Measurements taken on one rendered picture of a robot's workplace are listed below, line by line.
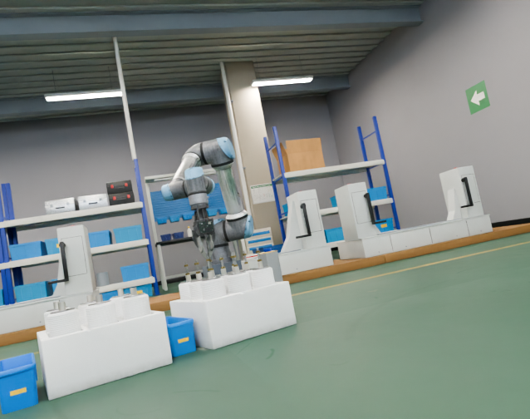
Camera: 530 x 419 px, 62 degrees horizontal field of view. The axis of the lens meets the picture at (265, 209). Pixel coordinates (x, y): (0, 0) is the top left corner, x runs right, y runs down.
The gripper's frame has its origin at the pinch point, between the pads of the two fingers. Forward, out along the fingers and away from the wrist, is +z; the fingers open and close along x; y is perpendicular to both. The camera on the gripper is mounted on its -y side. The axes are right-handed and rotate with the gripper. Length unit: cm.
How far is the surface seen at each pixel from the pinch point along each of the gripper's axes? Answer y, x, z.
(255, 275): -2.6, 19.0, 11.9
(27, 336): -190, -106, 32
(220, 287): 4.7, 2.2, 13.2
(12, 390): 25, -68, 29
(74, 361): 21, -51, 25
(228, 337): 8.2, 1.0, 31.9
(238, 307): 6.5, 7.5, 22.1
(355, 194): -196, 186, -34
